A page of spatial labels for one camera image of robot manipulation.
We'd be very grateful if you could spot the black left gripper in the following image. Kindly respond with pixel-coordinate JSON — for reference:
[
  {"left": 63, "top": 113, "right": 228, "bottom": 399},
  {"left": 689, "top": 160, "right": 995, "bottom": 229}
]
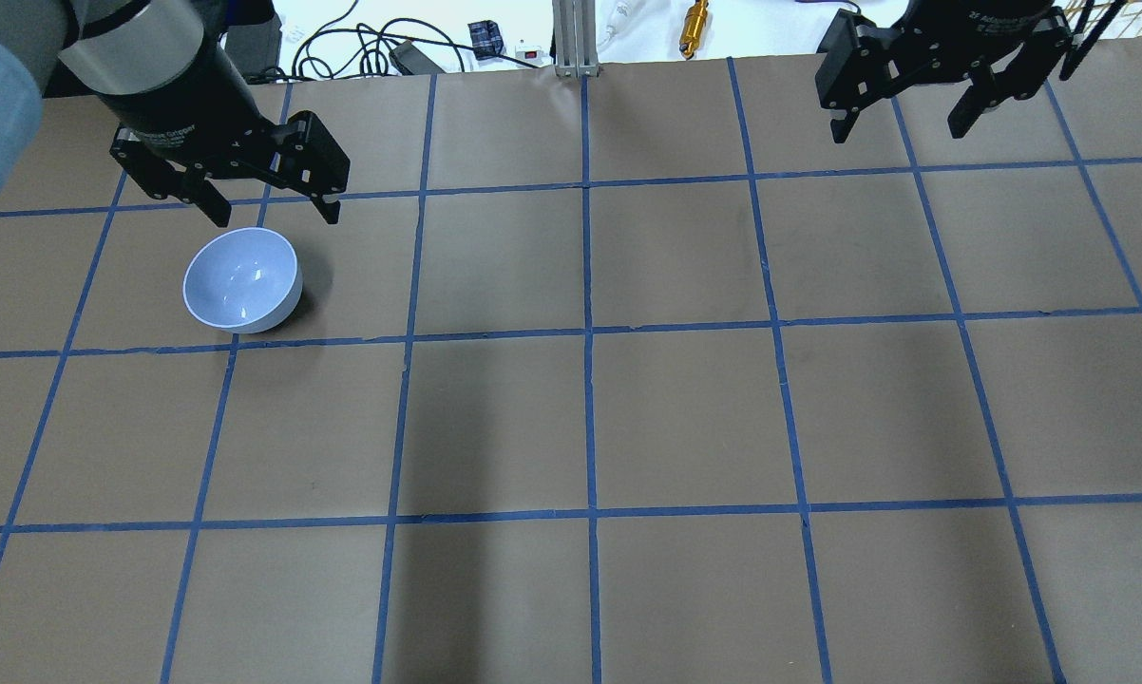
[{"left": 97, "top": 40, "right": 351, "bottom": 228}]

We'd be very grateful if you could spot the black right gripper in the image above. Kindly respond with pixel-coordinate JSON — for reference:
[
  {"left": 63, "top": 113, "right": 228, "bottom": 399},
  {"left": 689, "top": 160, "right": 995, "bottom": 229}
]
[{"left": 815, "top": 1, "right": 1075, "bottom": 144}]

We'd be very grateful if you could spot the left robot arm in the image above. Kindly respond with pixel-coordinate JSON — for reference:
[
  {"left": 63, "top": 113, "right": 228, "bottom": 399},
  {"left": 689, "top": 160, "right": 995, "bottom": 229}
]
[{"left": 0, "top": 1, "right": 351, "bottom": 228}]

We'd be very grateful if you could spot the blue bowl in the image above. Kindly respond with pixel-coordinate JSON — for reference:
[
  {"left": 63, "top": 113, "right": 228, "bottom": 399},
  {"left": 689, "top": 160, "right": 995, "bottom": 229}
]
[{"left": 180, "top": 226, "right": 303, "bottom": 333}]

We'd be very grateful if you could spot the black power adapter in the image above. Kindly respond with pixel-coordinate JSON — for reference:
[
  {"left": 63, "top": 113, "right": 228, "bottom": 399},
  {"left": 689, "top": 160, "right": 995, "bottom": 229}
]
[{"left": 389, "top": 42, "right": 447, "bottom": 75}]

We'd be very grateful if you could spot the gold metal cylinder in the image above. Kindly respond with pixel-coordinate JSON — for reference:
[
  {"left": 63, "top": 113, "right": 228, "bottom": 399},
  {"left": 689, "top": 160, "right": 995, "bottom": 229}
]
[{"left": 677, "top": 0, "right": 709, "bottom": 61}]

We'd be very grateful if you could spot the small blue black device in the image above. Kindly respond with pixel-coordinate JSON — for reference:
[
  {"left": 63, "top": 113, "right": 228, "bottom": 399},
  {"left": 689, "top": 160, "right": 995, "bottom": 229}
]
[{"left": 467, "top": 19, "right": 504, "bottom": 62}]

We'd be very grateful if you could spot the aluminium frame post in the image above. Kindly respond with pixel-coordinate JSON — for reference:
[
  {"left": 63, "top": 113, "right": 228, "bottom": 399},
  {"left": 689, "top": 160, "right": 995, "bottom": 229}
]
[{"left": 549, "top": 0, "right": 600, "bottom": 79}]

